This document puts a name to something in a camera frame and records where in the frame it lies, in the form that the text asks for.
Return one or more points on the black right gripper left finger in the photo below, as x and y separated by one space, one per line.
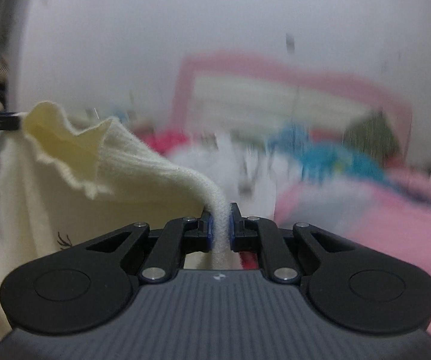
87 285

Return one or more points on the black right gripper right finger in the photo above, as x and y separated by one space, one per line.
347 283

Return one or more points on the cream knit sweater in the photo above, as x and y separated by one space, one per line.
61 186

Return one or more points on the pink quilt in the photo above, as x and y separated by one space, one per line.
393 221

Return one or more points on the blue garment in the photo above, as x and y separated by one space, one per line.
322 160

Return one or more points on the olive green cushion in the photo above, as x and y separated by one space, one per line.
374 137

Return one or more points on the white garment pile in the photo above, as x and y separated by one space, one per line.
249 173

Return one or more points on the pink padded headboard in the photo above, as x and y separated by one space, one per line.
232 90

